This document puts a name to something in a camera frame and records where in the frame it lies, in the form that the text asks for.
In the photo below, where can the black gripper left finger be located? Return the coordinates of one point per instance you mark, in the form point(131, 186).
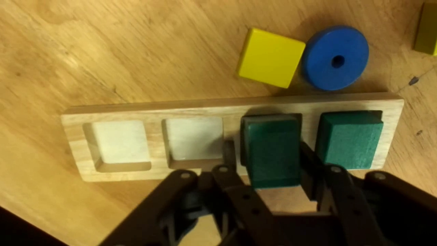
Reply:
point(209, 205)

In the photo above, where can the green square wooden block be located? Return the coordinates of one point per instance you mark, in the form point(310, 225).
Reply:
point(349, 138)
point(270, 150)

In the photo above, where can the olive green wooden block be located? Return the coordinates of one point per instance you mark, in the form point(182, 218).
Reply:
point(427, 28)

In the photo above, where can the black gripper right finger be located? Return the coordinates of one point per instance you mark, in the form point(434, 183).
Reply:
point(363, 209)

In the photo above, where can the blue wooden disc with hole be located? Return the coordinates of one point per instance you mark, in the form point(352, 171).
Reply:
point(334, 45)

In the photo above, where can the yellow square wooden block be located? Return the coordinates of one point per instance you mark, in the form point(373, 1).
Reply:
point(270, 57)

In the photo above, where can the wooden board with square slots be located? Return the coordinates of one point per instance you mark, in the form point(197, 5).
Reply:
point(150, 113)

